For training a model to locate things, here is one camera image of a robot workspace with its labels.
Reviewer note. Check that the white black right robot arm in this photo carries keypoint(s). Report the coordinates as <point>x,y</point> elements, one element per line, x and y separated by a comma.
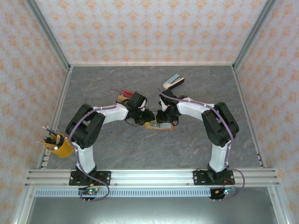
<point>191,109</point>

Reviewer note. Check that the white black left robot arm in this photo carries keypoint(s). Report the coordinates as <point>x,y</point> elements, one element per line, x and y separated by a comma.
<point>112,115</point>

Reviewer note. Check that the black card in holder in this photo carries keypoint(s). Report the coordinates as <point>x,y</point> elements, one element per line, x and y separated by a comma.
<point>154,125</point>

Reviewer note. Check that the grey blue card in holder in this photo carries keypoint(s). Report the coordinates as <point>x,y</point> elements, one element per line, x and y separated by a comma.
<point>165,125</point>

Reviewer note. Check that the beige cards stack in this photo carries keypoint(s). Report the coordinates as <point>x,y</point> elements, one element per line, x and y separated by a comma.
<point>122,98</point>

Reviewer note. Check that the red credit cards stack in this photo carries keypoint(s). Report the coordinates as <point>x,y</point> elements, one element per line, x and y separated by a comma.
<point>127,93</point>

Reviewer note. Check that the clear acrylic card organizer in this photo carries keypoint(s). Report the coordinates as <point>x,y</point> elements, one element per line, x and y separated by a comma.
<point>116,99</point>

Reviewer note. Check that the blue beige black stapler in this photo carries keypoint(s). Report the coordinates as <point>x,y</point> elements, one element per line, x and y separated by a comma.
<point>174,81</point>

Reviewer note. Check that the yellow pencil cup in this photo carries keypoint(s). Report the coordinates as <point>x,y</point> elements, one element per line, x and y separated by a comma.
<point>64,150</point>

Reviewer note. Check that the flat wooden stick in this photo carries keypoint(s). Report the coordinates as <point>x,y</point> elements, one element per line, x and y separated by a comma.
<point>57,138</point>

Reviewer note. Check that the black pencil silver tip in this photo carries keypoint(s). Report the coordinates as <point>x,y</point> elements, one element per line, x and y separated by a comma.
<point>49,131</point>
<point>53,130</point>

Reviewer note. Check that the grey metal lower panel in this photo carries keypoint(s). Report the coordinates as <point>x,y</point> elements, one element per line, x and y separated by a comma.
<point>149,210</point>

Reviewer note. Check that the aluminium rear frame rail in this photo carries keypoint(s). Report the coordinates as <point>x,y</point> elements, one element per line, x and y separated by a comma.
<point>151,64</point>

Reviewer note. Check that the wide aluminium mounting rail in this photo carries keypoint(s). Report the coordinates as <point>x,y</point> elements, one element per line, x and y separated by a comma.
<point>151,177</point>

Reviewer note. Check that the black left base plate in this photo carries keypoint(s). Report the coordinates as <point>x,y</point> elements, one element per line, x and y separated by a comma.
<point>105,177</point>

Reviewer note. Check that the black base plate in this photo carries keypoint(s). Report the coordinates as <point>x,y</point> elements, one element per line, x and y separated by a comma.
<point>105,177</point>
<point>199,178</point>

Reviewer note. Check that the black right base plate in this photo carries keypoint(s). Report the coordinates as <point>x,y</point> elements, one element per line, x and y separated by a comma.
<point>199,178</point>

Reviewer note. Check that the aluminium side table rail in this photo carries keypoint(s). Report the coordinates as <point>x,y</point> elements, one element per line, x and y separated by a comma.
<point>243,93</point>
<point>55,116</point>

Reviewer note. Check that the aluminium slanted frame post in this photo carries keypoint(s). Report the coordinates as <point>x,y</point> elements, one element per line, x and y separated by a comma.
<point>49,32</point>
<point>254,32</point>

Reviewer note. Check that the short aluminium lower post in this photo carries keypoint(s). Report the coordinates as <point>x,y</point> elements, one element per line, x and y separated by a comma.
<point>23,207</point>
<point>278,207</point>

